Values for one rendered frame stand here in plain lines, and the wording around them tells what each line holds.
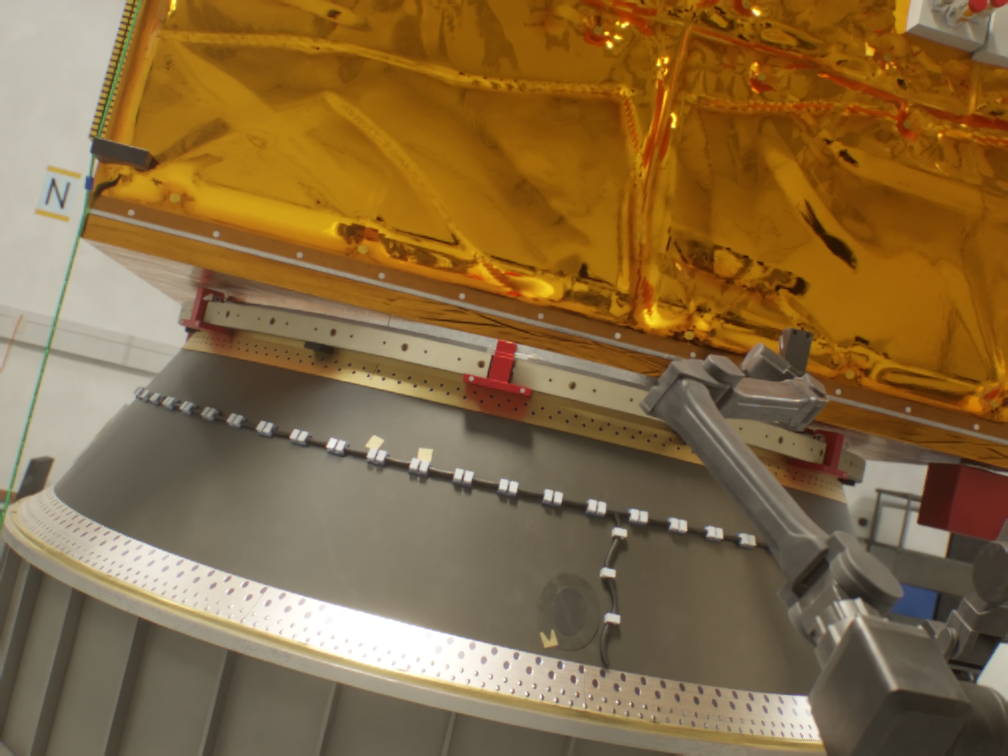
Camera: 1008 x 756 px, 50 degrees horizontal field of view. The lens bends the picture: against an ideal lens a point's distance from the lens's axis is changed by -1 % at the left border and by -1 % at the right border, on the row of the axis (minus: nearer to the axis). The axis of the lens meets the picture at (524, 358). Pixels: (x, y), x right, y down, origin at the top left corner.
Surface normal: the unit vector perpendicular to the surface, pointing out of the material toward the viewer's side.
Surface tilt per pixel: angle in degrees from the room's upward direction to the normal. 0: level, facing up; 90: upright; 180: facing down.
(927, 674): 30
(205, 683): 90
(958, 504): 90
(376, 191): 88
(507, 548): 62
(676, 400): 91
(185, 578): 43
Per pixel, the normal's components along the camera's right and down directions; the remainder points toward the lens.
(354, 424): -0.15, -0.58
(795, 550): -0.70, -0.21
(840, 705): -0.95, -0.24
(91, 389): 0.18, -0.04
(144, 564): -0.18, -0.84
